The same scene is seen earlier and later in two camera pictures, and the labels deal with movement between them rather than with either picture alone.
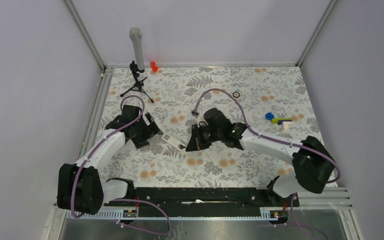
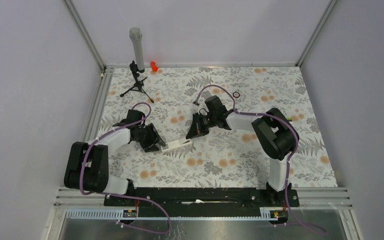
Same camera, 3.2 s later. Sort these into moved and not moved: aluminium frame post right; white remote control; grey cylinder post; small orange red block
Moved: white remote control
Not moved: small orange red block; grey cylinder post; aluminium frame post right
